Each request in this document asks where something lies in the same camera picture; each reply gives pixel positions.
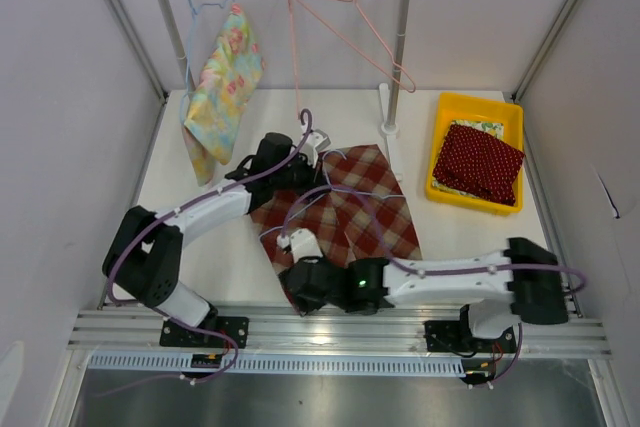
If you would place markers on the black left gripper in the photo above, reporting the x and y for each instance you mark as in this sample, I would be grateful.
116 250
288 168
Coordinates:
313 176

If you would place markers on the yellow plastic bin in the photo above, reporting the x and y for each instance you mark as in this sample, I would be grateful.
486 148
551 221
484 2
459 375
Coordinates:
453 106

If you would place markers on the pink wire hanger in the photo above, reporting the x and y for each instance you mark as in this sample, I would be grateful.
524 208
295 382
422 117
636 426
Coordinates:
294 57
360 27

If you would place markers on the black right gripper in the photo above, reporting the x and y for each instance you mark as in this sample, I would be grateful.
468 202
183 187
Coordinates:
305 304

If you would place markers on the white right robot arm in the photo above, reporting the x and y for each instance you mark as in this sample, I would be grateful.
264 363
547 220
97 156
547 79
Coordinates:
519 284

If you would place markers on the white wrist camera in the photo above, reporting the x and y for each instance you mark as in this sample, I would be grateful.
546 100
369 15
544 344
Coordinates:
302 243
314 144

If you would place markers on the red polka dot cloth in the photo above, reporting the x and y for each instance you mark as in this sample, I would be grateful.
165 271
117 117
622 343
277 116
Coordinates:
478 163

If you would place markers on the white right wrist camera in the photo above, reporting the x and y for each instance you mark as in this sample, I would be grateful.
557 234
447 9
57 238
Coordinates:
302 243

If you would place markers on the white floral cloth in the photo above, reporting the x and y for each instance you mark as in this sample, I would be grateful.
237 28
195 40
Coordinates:
495 129

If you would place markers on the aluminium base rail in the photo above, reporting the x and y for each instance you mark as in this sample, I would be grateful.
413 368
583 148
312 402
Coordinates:
277 329

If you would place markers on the red plaid skirt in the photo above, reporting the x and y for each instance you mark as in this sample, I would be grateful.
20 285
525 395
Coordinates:
343 225

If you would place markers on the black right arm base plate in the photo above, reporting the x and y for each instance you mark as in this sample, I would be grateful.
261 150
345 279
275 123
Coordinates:
448 336

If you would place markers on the floral pastel skirt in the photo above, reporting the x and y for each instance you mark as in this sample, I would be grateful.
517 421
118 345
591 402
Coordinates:
211 120

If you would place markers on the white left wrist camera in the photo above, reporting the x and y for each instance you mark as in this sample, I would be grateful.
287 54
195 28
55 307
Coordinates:
314 144

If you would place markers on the white slotted cable duct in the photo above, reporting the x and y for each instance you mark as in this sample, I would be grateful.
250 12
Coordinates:
412 366

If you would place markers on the pink wire hanger middle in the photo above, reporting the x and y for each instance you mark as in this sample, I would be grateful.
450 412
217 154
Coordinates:
294 57

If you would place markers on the pink wire hanger right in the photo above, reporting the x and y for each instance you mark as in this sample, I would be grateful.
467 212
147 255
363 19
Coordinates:
360 27

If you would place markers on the blue wire hanger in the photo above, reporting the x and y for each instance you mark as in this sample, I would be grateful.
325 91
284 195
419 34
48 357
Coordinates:
192 37
339 188

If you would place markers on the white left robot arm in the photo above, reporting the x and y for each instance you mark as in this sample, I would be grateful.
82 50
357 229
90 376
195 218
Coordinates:
144 258

